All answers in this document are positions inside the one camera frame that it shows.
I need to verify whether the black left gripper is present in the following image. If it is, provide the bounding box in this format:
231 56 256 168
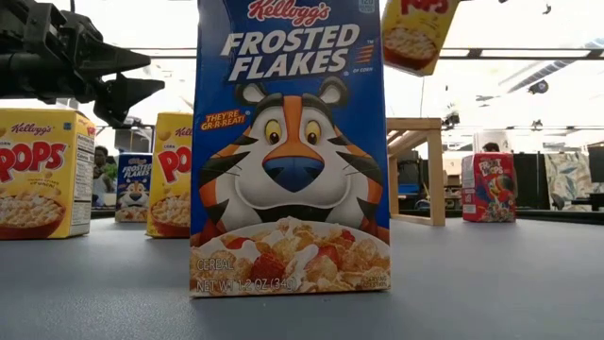
0 0 165 128

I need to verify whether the yellow Corn Pops cereal box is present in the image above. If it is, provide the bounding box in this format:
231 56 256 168
145 111 193 239
380 0 461 77
0 108 97 241

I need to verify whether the blue Frosted Flakes cereal box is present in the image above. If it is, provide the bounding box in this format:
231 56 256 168
114 152 154 224
189 0 392 298

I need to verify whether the red Froot Loops cereal box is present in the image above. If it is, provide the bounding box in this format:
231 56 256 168
461 151 518 224

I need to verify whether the wooden slatted shelf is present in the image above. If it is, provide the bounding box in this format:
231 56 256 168
386 117 447 228

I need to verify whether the grey overhead crossbar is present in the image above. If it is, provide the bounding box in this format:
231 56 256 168
126 45 604 61

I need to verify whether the black room partition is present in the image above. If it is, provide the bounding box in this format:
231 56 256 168
512 151 546 211

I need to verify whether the floral patterned curtain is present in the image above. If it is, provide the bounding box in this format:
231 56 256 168
545 151 594 212

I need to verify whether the black table frame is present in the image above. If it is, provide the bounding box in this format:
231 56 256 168
92 207 604 226

